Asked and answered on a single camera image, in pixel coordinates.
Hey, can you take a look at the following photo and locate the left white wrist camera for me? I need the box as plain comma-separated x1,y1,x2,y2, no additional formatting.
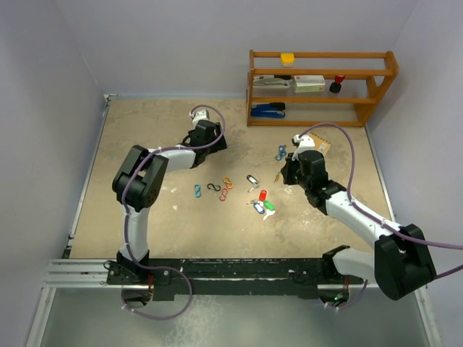
190,108,210,127

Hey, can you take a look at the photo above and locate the key with light blue tag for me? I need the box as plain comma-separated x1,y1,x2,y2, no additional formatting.
248,201,266,215

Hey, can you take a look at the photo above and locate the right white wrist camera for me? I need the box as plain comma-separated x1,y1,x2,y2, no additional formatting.
292,134,315,160

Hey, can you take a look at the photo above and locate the teal carabiner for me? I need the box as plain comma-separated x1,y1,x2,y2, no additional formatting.
194,184,202,198

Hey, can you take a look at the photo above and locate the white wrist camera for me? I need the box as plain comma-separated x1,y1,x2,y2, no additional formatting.
292,134,315,160
190,108,210,127

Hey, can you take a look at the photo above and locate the key with green tag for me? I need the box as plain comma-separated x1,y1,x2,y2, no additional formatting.
263,200,276,220

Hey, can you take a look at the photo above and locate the blue stapler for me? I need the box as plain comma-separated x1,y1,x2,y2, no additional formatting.
250,102,286,119

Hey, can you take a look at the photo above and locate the purple cable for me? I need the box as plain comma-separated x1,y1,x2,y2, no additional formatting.
298,122,463,311
121,106,227,320

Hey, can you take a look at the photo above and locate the yellow tape dispenser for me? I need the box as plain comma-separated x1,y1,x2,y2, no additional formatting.
280,52,295,67

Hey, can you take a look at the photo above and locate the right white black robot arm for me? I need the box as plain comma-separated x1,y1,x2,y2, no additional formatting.
281,150,437,301

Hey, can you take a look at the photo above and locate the black carabiner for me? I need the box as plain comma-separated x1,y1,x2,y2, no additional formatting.
207,183,221,192

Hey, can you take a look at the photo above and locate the red carabiner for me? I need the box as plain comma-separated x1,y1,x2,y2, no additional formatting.
219,187,229,202

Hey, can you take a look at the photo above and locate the key with red tag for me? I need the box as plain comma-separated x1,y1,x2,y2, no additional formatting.
252,189,267,203

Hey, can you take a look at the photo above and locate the wooden shelf rack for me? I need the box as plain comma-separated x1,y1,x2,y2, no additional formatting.
246,51,399,127

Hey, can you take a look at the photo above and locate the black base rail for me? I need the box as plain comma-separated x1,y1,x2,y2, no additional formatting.
103,258,362,301

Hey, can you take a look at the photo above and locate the red black stamp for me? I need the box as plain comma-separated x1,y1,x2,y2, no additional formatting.
329,75,345,94

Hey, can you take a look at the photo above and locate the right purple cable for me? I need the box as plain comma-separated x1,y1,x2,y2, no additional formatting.
298,122,463,311

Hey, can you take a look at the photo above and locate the white stapler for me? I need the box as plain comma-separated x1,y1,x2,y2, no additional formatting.
252,74,292,89

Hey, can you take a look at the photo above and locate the orange carabiner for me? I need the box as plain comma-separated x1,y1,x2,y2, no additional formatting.
223,176,234,189

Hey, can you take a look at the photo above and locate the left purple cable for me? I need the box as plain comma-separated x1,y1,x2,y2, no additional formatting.
121,106,227,320

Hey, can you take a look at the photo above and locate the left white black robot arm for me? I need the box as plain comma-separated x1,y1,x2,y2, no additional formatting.
112,120,227,283

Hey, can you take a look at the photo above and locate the white cardboard box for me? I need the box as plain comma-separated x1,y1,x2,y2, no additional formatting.
293,75,326,93

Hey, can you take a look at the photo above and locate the brown spiral notebook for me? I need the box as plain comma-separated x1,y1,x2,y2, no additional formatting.
308,132,331,156

